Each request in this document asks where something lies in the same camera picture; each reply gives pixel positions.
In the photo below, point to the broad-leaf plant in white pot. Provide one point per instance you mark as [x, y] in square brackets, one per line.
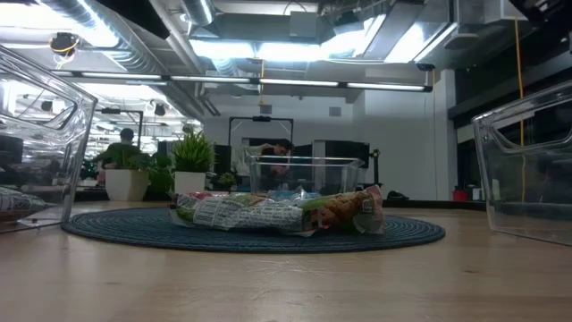
[126, 185]

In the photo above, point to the silver ventilation duct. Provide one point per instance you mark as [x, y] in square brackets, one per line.
[111, 40]
[199, 11]

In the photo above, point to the black dome object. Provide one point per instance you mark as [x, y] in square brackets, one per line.
[396, 196]

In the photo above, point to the red container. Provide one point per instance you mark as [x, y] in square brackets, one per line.
[459, 195]

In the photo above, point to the snack packets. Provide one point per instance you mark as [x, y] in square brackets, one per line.
[268, 217]

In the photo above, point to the white silver granola bar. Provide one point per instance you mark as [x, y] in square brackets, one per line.
[18, 202]

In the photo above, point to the small background plant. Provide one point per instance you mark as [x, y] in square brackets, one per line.
[227, 180]

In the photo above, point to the small clear plastic bin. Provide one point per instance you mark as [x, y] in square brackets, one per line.
[313, 174]

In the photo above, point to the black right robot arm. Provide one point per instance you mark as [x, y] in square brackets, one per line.
[545, 9]

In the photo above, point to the black monitor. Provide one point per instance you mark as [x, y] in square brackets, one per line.
[344, 149]

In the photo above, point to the spiky grass plant white pot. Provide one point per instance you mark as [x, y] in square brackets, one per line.
[190, 183]

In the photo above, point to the black gantry frame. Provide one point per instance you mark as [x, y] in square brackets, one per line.
[261, 119]

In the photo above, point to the person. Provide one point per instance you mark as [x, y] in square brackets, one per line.
[127, 135]
[281, 146]

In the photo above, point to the beige cloth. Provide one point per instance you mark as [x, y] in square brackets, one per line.
[245, 158]

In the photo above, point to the round dark blue woven mat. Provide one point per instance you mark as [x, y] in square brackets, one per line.
[134, 228]

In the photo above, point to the long LED light bar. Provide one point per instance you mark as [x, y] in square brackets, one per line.
[295, 82]

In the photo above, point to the black clamp stand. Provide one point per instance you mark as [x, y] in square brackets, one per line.
[375, 167]

